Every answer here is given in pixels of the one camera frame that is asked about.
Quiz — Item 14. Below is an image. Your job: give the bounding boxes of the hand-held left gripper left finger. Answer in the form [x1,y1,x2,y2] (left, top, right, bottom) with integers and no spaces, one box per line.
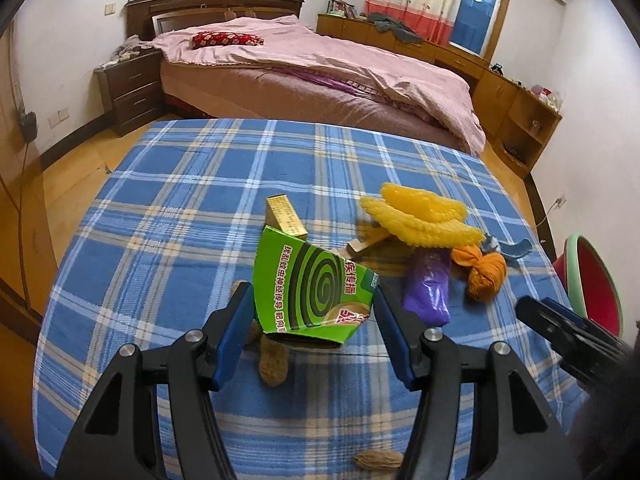
[55,281,256,480]

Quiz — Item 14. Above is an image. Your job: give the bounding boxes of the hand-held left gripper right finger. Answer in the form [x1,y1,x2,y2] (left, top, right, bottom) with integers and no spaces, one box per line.
[372,285,583,480]

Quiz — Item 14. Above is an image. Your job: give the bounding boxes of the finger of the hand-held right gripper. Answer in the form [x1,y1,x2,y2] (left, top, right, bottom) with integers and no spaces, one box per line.
[515,296,603,363]
[542,299,632,353]

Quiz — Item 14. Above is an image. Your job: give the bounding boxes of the red bin with green rim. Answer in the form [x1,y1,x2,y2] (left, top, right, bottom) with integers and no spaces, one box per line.
[564,234,626,338]

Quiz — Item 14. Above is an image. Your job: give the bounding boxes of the green cardboard box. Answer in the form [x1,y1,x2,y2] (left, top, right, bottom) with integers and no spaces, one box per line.
[251,226,380,350]

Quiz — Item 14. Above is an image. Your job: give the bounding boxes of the yellow foam fruit net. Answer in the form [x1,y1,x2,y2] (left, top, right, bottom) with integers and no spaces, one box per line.
[380,183,467,223]
[360,196,486,248]

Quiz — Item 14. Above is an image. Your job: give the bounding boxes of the purple plastic bag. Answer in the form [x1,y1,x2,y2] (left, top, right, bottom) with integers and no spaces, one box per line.
[404,249,452,326]

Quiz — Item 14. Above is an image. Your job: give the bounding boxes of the blue grey plastic piece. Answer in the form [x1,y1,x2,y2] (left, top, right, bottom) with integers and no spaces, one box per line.
[481,235,533,263]

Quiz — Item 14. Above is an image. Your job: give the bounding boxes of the orange cloth bundle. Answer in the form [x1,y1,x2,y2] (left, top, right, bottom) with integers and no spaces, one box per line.
[451,245,508,303]

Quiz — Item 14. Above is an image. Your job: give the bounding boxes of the brown cardboard piece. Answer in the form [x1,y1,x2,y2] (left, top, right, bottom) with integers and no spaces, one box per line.
[347,227,416,277]

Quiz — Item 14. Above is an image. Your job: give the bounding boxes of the small yellow box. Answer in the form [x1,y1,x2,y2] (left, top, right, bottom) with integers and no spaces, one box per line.
[265,194,308,239]

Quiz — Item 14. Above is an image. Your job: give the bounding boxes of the blue plaid cloth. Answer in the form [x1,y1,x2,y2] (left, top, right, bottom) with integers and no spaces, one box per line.
[34,119,591,478]

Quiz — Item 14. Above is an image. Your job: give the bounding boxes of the pink and white containers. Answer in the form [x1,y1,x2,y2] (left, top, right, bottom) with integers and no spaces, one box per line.
[530,84,563,108]

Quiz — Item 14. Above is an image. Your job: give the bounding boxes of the light wooden cabinet desk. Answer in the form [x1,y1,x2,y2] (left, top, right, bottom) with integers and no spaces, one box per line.
[316,12,563,178]

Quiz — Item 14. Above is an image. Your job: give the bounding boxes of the brown covered bed mattress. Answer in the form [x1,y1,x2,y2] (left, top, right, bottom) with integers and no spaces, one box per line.
[159,55,476,153]

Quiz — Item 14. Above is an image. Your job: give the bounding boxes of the wooden wardrobe door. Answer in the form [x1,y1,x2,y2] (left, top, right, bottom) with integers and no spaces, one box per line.
[0,25,58,321]

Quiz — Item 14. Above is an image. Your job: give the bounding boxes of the dark wooden nightstand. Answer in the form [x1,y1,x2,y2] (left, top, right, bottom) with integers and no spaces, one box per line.
[95,49,163,137]

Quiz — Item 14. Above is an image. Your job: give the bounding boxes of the bed with pink quilt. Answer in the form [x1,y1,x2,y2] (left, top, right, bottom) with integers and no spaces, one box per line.
[150,15,487,156]

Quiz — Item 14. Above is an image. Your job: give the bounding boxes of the black plug adapter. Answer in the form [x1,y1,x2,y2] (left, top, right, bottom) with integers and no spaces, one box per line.
[17,110,40,141]

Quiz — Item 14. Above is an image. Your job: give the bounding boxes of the red patterned pillow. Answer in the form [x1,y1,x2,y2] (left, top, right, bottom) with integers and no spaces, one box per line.
[190,31,264,51]

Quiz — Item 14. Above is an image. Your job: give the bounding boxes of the pale cloth clutter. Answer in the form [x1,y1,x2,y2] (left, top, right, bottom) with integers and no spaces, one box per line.
[97,34,156,68]

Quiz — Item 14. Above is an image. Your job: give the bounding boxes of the grey clothes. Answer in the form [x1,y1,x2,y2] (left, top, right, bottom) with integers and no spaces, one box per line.
[369,12,423,45]

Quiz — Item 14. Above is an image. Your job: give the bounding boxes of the wooden framed window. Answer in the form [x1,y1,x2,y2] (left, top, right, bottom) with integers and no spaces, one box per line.
[447,0,515,61]

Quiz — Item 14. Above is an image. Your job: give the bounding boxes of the row of books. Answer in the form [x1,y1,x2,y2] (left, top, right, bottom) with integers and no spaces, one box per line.
[327,0,358,20]

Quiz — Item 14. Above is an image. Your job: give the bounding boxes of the dark wooden bed headboard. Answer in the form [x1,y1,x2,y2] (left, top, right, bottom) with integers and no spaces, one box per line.
[124,0,305,41]

